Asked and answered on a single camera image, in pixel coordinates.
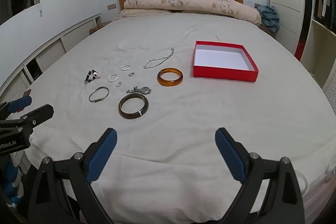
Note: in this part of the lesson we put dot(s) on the hanging clothes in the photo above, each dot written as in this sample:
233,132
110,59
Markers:
324,3

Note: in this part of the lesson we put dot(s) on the red cardboard box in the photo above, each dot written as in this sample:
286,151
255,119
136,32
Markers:
223,74

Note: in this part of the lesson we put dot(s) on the red upright object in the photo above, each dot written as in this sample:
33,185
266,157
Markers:
299,50

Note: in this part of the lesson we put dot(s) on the dark brown bangle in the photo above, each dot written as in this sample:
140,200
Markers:
132,116

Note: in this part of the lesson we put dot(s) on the open closet shelving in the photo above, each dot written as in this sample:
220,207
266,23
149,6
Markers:
319,56

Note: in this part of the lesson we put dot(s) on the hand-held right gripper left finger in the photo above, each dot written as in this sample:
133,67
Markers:
103,153

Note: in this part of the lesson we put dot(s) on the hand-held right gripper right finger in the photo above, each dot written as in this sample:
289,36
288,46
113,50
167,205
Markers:
231,157

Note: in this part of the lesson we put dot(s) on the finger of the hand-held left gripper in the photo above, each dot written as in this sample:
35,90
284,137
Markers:
20,104
39,111

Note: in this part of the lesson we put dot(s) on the thin silver bangle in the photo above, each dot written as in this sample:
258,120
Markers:
95,101

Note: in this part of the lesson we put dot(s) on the amber bangle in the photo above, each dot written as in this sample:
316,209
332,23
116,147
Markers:
170,84

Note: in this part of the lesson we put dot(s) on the beige pillow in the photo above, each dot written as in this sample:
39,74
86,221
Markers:
136,13

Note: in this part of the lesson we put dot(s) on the floral beige quilt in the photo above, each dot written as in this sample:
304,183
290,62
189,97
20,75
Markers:
183,1

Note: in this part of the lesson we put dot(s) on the wall switch plate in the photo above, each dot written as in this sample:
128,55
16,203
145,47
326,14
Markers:
111,6

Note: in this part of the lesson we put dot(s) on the clear glass bangle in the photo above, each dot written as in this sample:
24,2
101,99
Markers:
121,68

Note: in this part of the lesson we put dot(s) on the blue crumpled cloth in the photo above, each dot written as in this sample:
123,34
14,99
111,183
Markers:
267,16

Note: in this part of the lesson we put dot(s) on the low white slatted cabinet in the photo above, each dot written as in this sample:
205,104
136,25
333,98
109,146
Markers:
50,53

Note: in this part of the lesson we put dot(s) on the bed with beige sheet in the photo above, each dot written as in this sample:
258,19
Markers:
183,121

